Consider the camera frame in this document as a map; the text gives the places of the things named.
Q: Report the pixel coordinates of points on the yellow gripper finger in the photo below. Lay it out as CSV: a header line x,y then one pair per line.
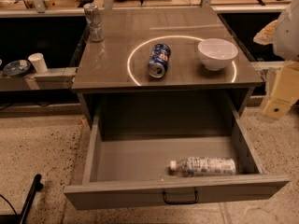
x,y
266,35
282,91

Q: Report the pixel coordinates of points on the clear plastic water bottle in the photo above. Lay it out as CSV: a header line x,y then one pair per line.
x,y
200,166

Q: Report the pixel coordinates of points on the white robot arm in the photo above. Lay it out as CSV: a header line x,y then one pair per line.
x,y
283,34

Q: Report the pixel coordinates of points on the grey cabinet with counter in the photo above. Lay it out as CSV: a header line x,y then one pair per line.
x,y
117,68

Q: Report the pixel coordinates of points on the grey open drawer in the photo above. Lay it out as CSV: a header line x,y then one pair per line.
x,y
133,142

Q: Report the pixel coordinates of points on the white ceramic bowl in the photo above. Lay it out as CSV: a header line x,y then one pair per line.
x,y
215,54

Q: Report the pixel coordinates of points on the blue soda can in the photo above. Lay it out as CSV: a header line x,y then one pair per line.
x,y
158,60

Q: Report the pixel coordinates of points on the silver tall can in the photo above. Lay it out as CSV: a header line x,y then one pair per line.
x,y
93,19

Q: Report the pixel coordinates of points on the grey side shelf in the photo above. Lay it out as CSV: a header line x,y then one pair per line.
x,y
53,79

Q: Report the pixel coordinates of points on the white paper cup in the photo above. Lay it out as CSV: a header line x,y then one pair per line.
x,y
38,62

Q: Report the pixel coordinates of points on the dark round plate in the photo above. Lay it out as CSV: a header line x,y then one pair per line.
x,y
17,68

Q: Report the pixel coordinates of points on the black floor stand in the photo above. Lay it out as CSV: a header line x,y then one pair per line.
x,y
20,218

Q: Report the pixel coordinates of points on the black drawer handle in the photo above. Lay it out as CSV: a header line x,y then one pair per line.
x,y
180,198

